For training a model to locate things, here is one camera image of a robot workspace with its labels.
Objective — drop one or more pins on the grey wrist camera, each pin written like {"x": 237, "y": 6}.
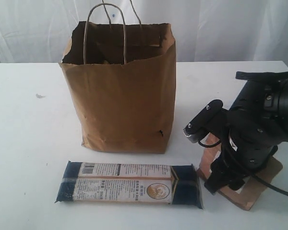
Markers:
{"x": 191, "y": 134}

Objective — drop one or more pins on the small paper scrap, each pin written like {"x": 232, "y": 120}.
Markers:
{"x": 40, "y": 96}

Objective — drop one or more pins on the white backdrop curtain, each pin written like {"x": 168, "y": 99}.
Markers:
{"x": 205, "y": 30}

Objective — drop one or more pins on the brown pouch with orange label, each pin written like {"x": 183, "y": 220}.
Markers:
{"x": 246, "y": 196}

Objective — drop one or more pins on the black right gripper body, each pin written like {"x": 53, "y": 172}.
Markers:
{"x": 245, "y": 149}

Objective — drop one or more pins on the brown paper shopping bag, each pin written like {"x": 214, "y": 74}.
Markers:
{"x": 122, "y": 80}

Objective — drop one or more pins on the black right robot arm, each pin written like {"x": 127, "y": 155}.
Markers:
{"x": 263, "y": 99}

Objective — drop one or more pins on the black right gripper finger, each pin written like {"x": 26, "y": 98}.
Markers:
{"x": 237, "y": 184}
{"x": 215, "y": 182}

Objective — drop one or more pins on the dark blue noodle packet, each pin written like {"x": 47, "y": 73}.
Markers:
{"x": 130, "y": 183}

